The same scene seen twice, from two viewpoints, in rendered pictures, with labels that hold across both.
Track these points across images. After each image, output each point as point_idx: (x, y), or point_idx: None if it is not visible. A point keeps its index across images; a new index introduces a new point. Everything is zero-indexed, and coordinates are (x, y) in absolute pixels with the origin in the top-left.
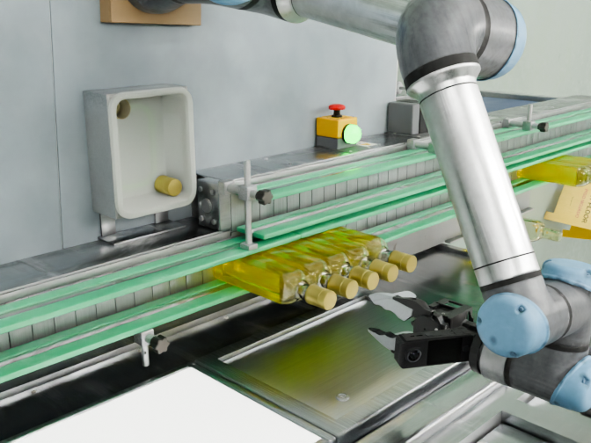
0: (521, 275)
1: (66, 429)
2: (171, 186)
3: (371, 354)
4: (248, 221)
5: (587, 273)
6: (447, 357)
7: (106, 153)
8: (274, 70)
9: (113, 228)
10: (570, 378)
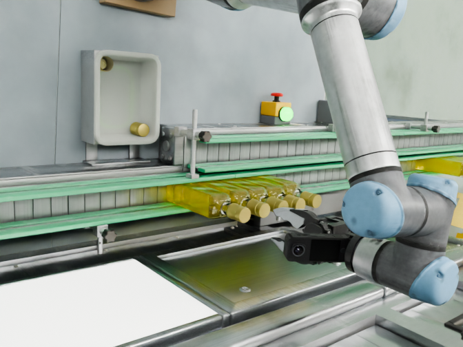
0: (382, 167)
1: (22, 287)
2: (140, 129)
3: (277, 266)
4: (193, 156)
5: (446, 182)
6: (326, 255)
7: (91, 94)
8: (231, 61)
9: (95, 155)
10: (426, 272)
